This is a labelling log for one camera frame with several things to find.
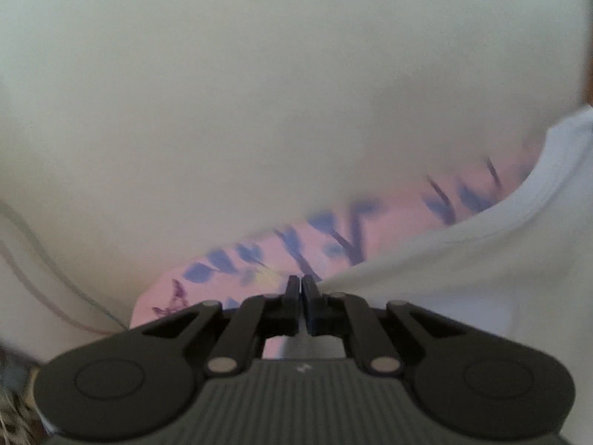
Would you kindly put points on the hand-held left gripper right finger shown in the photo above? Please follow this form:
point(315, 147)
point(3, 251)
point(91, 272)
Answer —
point(311, 310)

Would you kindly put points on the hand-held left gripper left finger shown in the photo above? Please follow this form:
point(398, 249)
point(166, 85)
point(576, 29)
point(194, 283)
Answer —
point(292, 308)

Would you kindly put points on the white small garment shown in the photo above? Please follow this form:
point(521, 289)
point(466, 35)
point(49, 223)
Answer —
point(509, 264)

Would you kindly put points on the pink leaf-print bed sheet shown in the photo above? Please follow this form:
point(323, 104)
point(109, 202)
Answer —
point(394, 222)

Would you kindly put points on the dark patterned cloth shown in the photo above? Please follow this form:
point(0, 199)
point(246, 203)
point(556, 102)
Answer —
point(16, 398)

